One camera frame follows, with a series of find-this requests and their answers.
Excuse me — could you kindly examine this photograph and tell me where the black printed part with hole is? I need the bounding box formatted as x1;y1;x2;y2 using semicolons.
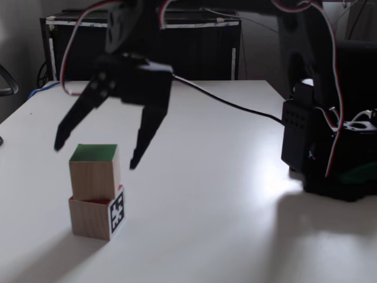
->
341;108;377;133

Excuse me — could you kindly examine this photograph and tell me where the black chair armrest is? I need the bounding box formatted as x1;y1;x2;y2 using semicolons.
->
0;62;19;97

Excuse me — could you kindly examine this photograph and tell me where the red white black servo wire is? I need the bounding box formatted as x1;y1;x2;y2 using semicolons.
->
59;0;118;96
270;0;346;179

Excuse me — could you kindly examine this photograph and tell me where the black cable across table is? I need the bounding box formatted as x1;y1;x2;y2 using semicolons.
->
172;74;285;127

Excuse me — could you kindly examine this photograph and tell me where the blue cable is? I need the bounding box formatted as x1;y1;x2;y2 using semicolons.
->
28;80;65;98

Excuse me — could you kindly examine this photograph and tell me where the black cabinet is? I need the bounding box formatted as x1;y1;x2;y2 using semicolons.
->
39;8;243;82

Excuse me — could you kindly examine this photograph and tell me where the wooden cube red face marker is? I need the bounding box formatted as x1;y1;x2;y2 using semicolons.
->
68;184;128;242

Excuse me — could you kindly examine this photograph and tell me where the wooden cube with green face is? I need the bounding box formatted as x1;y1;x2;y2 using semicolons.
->
69;143;123;202

